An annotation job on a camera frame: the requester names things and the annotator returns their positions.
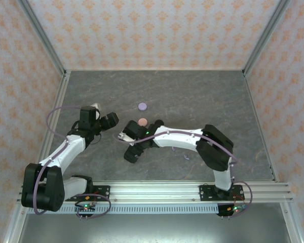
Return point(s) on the purple round earbud case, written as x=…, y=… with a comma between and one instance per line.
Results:
x=142, y=106

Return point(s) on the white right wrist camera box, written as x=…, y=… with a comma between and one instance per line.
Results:
x=125, y=138

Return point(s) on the silver aluminium frame post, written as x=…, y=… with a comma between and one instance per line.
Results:
x=43, y=40
x=266, y=38

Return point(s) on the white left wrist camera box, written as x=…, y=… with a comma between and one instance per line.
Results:
x=98, y=107

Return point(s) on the pink round earbud case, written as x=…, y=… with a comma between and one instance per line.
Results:
x=142, y=121

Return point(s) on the aluminium table side rail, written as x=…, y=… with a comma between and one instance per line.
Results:
x=48, y=141
x=266, y=141

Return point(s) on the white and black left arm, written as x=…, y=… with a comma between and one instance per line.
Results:
x=71, y=146

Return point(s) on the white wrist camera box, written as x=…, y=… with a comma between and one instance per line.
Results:
x=98, y=107
x=125, y=138

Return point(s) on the small lit circuit board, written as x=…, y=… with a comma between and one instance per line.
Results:
x=236, y=208
x=85, y=208

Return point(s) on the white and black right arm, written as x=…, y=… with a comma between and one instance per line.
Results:
x=177, y=139

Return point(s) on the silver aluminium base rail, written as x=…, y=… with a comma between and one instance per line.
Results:
x=154, y=192

